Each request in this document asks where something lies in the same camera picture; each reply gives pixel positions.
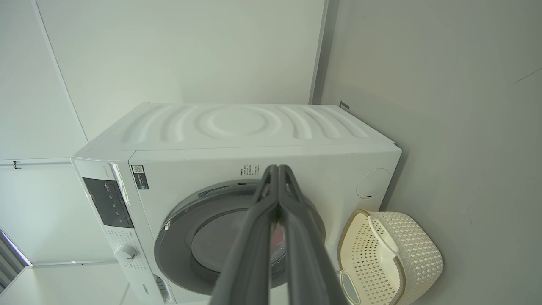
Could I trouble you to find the black washing machine door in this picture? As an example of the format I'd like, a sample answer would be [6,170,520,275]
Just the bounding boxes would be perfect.
[154,179,326,296]

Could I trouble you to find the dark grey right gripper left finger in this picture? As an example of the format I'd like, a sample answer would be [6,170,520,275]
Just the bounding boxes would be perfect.
[210,164,280,305]

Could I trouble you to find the white washing machine dial knob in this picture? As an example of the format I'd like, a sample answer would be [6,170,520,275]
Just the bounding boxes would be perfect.
[113,244,138,262]

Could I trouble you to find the white front-load washing machine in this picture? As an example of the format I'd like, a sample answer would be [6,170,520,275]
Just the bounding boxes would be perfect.
[70,102,403,305]

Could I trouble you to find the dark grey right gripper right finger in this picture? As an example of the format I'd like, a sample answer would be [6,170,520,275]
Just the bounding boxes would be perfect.
[279,164,350,305]

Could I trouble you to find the dark washing machine display panel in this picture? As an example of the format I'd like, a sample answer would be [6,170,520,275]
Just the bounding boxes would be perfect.
[82,177,135,229]

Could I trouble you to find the cream perforated laundry basket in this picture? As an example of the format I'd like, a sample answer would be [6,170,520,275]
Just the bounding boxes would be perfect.
[337,209,444,305]

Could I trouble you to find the red jersey clothing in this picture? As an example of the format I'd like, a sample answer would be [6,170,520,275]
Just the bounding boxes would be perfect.
[271,222,288,250]

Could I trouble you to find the dark QR code sticker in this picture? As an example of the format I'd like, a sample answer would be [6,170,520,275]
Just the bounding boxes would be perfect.
[131,164,150,190]

